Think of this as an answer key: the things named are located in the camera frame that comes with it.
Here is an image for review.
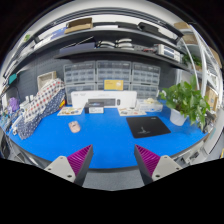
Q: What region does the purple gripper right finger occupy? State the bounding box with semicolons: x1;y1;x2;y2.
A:
134;145;182;185

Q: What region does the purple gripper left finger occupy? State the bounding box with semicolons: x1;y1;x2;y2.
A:
45;145;93;186

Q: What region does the black mouse pad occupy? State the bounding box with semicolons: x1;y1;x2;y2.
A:
127;116;170;138

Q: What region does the blue desk mat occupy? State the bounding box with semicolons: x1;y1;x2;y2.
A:
10;107;205;169

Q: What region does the left sticker sheet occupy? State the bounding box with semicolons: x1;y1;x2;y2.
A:
58;107;83;116

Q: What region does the sticker sheet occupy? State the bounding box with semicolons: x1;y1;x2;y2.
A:
58;107;83;116
117;108;146;116

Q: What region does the small black white box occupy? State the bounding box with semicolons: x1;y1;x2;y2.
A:
84;102;104;114

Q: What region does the right sticker sheet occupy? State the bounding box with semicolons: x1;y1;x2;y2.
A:
117;108;146;116

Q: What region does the clear plastic container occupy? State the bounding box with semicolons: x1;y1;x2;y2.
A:
136;98;163;112

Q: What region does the green potted plant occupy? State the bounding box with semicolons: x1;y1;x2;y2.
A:
159;75;210;130

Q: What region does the patterned fabric cover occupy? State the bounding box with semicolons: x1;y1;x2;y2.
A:
17;78;66;140

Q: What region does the white keyboard box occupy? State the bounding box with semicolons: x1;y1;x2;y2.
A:
71;90;137;108

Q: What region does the right drawer organizer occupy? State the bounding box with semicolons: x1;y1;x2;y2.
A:
130;62;160;99

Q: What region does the drawer organizer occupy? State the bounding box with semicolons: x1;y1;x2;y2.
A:
130;62;160;99
96;60;131;90
64;61;95;94

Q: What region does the purple plush toy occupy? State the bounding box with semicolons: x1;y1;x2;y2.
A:
8;97;19;112

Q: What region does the yellow card box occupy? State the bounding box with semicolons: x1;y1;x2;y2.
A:
104;80;123;91

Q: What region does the left drawer organizer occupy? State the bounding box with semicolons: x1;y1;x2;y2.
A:
64;61;95;94

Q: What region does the white framed board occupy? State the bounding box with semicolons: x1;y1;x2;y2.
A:
37;71;57;89

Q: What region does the middle drawer organizer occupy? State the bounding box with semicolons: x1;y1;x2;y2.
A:
96;60;131;90

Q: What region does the white device on shelf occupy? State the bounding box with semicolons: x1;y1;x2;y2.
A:
157;44;181;62

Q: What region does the cardboard box on shelf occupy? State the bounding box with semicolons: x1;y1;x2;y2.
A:
64;18;93;34

